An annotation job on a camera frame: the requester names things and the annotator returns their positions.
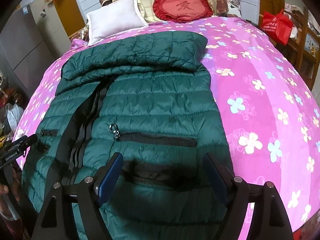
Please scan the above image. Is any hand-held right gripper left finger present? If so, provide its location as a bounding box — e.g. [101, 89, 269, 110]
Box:
[31, 152, 123, 240]

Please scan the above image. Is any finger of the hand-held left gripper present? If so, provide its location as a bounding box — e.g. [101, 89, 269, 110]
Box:
[18, 134, 38, 149]
[10, 135, 28, 147]

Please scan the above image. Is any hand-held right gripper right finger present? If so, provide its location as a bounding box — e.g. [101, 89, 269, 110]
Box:
[204, 152, 293, 240]

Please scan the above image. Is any green puffer jacket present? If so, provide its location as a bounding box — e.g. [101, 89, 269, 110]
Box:
[21, 31, 235, 240]

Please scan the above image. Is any person's left forearm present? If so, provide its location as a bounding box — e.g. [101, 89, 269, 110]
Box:
[0, 195, 24, 240]

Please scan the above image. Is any crumpled white plastic bag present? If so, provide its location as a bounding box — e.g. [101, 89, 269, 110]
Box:
[5, 102, 24, 136]

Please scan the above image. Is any pink floral bedsheet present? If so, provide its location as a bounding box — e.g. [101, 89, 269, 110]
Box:
[15, 15, 320, 232]

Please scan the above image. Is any grey wardrobe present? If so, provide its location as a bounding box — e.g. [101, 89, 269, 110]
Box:
[0, 5, 49, 94]

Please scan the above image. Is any orange wooden door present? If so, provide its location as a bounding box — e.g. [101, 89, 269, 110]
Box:
[54, 0, 86, 37]

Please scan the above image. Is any white pillow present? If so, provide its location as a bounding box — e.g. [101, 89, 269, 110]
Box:
[86, 0, 149, 46]

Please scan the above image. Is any wooden chair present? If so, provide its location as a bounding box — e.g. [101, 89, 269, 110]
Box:
[282, 4, 320, 91]

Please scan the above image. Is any red shopping bag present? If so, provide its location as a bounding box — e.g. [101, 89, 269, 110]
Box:
[261, 9, 294, 46]

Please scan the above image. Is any red heart cushion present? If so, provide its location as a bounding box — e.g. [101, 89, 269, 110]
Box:
[152, 0, 214, 24]

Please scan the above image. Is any brown floral blanket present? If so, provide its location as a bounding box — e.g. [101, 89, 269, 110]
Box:
[215, 0, 229, 17]

